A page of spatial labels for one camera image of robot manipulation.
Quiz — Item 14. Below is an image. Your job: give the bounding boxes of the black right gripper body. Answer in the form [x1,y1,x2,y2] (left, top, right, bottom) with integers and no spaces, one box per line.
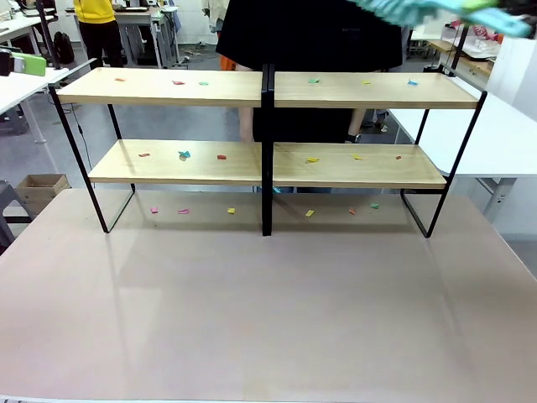
[498,0,537,18]

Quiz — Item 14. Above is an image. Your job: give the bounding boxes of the teal chenille duster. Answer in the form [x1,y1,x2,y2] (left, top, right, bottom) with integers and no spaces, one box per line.
[356,0,533,38]

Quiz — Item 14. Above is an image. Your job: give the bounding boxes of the person's right forearm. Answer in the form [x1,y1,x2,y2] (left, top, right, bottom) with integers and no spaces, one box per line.
[238,107,255,143]

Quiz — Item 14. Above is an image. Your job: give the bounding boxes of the person's left forearm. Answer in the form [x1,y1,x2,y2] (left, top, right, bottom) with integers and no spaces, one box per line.
[346,109,367,136]

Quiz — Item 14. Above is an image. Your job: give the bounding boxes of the white side table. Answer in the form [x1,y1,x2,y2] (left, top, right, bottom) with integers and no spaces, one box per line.
[0,58,98,146]

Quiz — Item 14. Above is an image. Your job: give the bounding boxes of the black stand pole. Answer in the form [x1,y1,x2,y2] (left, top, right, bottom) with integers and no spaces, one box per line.
[35,0,63,71]
[445,24,471,79]

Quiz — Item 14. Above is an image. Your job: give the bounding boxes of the black backpack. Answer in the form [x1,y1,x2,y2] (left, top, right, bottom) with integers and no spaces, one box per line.
[53,31,76,65]

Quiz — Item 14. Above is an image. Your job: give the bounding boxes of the wooden workbench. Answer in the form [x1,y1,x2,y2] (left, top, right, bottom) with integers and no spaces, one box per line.
[427,39,494,89]

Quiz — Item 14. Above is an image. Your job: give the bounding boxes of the white cabinet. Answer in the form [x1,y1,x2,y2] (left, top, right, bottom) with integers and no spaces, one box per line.
[485,35,537,111]

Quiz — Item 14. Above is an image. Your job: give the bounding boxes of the bystander in yellow jacket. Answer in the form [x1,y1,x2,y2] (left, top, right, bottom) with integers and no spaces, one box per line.
[73,0,125,70]

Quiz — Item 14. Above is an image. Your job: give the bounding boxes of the grey background desk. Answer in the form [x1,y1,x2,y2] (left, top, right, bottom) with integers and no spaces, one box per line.
[113,6,182,69]

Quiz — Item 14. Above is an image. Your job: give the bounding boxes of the wood and black shelf unit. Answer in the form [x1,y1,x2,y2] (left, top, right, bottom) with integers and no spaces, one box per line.
[48,63,270,237]
[266,63,489,239]

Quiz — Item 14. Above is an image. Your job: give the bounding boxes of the cardboard box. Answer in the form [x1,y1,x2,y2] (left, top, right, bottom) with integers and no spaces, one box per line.
[15,173,71,216]

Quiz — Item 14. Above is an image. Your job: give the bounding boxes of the large white table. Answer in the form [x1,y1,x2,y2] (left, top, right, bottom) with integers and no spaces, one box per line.
[388,86,537,243]

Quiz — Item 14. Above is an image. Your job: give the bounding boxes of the grey stool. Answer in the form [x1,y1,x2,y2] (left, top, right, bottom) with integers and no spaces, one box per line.
[0,180,34,253]

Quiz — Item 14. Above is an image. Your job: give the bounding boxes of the person's black shirt torso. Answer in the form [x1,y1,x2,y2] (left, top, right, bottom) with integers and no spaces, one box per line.
[216,0,404,144]

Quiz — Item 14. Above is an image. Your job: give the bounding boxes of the bystander in orange shorts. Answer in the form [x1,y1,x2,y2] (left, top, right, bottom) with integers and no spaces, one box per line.
[201,0,235,71]

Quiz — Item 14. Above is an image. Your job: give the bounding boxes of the black floor cable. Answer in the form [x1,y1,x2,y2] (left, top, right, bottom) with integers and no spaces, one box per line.
[71,102,92,174]

